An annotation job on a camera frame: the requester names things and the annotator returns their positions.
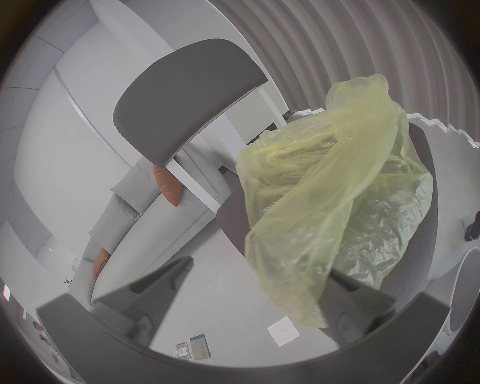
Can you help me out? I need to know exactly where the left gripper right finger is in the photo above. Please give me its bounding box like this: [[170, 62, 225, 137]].
[[319, 268, 398, 350]]

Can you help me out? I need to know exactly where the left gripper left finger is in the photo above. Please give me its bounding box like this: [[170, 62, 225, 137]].
[[92, 256, 194, 347]]

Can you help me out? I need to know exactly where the yellow plastic bag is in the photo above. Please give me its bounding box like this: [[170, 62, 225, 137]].
[[235, 74, 434, 329]]

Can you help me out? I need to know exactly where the white trash bin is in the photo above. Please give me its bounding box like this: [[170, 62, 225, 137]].
[[446, 247, 480, 336]]

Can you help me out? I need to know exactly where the orange pillow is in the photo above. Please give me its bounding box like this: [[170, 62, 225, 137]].
[[152, 163, 184, 207], [93, 247, 111, 278]]

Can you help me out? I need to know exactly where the light grey sofa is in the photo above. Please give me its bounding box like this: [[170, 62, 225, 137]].
[[69, 150, 226, 312]]

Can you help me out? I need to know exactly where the light grey cushion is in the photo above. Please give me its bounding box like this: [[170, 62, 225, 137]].
[[110, 161, 158, 211], [90, 195, 141, 252]]

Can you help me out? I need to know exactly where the grey and white chair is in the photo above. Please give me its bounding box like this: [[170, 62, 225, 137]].
[[112, 37, 440, 340]]

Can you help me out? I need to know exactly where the beige curtain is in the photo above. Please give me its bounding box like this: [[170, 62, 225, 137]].
[[210, 0, 480, 147]]

